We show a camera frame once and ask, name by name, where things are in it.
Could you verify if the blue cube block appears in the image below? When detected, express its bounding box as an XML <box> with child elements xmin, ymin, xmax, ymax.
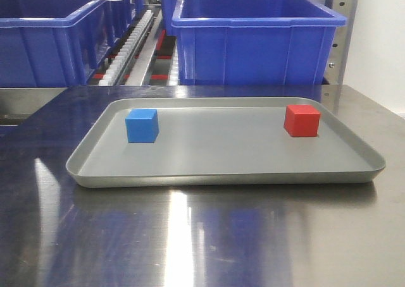
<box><xmin>125</xmin><ymin>109</ymin><xmax>159</xmax><ymax>143</ymax></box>

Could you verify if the red cube block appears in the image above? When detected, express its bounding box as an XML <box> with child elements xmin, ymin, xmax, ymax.
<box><xmin>283</xmin><ymin>104</ymin><xmax>321</xmax><ymax>137</ymax></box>

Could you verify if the grey metal tray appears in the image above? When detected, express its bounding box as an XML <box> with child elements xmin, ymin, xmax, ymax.
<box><xmin>66</xmin><ymin>97</ymin><xmax>385</xmax><ymax>188</ymax></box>

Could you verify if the blue bin front right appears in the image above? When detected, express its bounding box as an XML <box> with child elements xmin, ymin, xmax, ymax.
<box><xmin>171</xmin><ymin>0</ymin><xmax>346</xmax><ymax>85</ymax></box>

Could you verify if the white roller track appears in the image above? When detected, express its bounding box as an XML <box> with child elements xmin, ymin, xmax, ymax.
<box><xmin>98</xmin><ymin>10</ymin><xmax>154</xmax><ymax>87</ymax></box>

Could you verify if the blue bin rear left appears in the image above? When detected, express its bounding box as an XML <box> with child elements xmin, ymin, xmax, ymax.
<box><xmin>110</xmin><ymin>0</ymin><xmax>144</xmax><ymax>40</ymax></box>

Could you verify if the blue bin front left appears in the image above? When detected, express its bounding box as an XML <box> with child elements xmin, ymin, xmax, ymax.
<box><xmin>0</xmin><ymin>0</ymin><xmax>112</xmax><ymax>88</ymax></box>

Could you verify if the steel shelf upright post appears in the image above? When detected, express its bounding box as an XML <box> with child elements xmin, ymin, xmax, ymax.
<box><xmin>325</xmin><ymin>0</ymin><xmax>358</xmax><ymax>85</ymax></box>

